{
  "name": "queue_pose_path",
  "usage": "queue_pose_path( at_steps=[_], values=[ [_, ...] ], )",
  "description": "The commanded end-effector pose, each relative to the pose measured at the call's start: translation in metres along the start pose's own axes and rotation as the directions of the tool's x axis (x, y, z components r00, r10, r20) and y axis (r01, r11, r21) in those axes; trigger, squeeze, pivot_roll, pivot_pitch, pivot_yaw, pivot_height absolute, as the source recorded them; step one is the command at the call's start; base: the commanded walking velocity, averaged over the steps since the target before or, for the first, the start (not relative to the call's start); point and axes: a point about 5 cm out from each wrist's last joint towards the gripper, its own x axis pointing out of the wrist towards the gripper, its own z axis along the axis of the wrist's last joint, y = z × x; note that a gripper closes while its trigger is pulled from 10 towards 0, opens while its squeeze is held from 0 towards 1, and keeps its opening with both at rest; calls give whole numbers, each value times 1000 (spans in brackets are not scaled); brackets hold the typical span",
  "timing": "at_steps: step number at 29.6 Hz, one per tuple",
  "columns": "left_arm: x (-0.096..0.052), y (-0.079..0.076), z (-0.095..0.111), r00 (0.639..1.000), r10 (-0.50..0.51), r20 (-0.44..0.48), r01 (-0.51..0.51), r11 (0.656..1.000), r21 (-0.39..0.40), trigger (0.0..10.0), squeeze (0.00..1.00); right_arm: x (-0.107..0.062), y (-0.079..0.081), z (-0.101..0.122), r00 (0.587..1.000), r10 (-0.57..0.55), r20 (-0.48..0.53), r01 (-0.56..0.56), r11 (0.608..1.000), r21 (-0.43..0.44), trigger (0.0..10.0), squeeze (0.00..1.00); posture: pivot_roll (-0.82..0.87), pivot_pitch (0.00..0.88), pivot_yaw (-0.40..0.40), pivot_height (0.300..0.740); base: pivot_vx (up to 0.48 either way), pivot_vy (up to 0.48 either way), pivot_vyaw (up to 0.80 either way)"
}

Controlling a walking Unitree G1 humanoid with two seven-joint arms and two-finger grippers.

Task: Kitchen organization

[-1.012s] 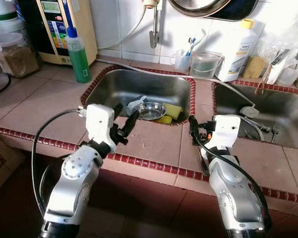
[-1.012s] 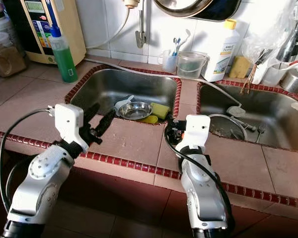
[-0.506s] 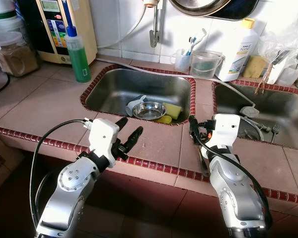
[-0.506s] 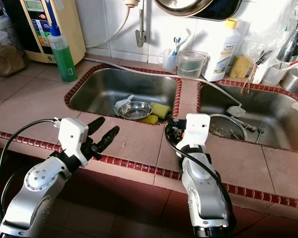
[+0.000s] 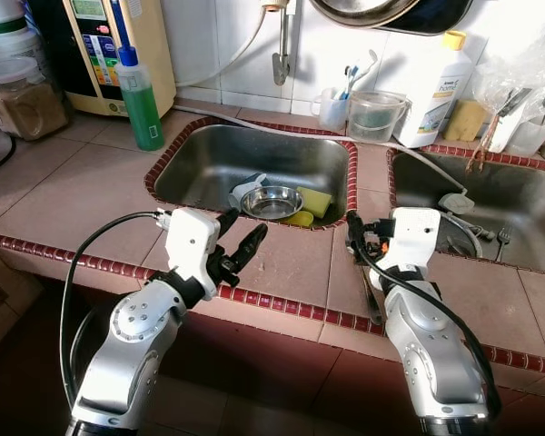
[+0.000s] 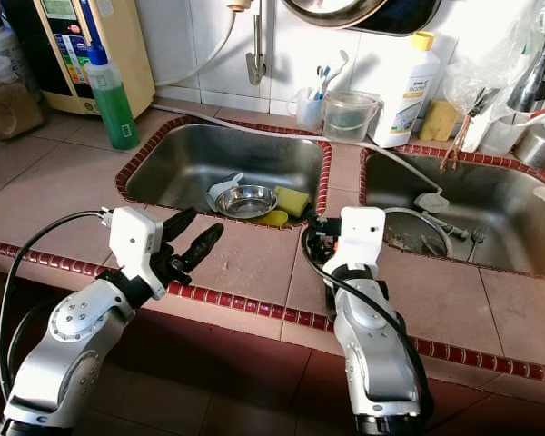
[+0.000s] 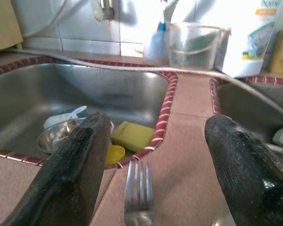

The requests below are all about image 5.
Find clear plastic measuring jug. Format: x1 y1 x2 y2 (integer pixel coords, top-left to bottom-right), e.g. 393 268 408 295
347 91 411 144

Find yellow plastic bowl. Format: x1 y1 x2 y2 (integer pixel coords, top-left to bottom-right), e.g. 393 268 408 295
282 209 316 228

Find hanging black pan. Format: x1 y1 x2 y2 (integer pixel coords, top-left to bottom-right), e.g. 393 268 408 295
372 0 473 35

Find hanging steel pan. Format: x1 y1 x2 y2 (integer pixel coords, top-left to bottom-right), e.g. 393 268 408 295
309 0 423 28

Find clear plastic bag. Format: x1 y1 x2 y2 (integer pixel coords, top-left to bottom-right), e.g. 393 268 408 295
472 18 545 114

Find white tub green lid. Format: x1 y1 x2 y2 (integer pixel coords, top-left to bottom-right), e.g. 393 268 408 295
0 0 42 66

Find beige water ioniser appliance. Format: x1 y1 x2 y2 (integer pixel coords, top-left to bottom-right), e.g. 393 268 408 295
27 0 178 117

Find white utensil container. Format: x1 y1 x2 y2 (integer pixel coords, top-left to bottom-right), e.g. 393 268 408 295
488 109 545 155

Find green soap bottle blue cap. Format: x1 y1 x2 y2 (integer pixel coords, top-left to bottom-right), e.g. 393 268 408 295
115 45 166 153

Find white wall hose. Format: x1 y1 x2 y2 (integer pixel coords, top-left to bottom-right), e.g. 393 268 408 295
175 9 275 90

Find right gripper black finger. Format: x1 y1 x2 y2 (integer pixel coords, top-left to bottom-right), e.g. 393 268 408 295
345 211 366 264

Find blue toothbrush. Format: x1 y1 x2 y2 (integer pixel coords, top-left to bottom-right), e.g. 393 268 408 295
341 64 357 101

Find black handled utensil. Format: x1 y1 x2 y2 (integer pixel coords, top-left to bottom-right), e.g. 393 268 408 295
500 86 532 117

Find yellow green scouring sponge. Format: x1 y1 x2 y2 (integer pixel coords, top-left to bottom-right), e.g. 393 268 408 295
295 186 335 219

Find small steel bowl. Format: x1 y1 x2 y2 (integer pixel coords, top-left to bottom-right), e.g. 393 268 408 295
241 184 305 222

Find brown wooden utensil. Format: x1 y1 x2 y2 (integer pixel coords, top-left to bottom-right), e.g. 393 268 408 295
466 114 498 175

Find white detergent bottle yellow cap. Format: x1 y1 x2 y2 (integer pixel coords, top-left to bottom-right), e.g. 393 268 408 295
395 30 473 149

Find yellow sponge block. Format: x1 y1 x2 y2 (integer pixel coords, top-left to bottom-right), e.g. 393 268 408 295
442 98 489 144

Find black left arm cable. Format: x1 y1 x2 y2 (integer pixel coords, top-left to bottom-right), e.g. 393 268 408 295
59 211 173 410

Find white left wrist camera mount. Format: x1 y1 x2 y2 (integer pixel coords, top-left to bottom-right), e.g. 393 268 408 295
163 207 223 292

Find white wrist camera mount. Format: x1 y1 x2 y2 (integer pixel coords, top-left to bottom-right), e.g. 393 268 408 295
381 207 443 273
163 207 223 292

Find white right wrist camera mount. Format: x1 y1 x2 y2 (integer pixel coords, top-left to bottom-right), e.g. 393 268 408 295
381 207 443 273

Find clear jar brown contents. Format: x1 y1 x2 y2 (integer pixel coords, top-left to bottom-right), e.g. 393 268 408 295
0 56 71 142

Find white toothbrush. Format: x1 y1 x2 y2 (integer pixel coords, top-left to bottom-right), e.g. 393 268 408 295
348 50 380 96

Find small white toothbrush cup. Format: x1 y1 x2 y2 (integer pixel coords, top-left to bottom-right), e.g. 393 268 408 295
311 88 351 130

